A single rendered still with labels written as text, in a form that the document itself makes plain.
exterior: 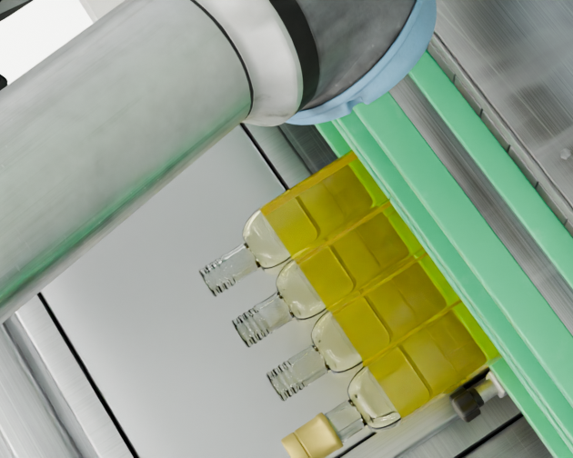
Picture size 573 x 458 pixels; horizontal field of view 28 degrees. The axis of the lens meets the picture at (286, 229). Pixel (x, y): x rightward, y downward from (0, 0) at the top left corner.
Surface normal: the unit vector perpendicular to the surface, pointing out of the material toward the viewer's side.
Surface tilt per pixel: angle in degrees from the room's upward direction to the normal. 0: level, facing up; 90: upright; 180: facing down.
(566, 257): 90
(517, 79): 90
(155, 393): 90
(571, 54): 90
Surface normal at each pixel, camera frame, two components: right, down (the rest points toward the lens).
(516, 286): -0.07, -0.31
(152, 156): 0.71, 0.34
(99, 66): 0.06, -0.53
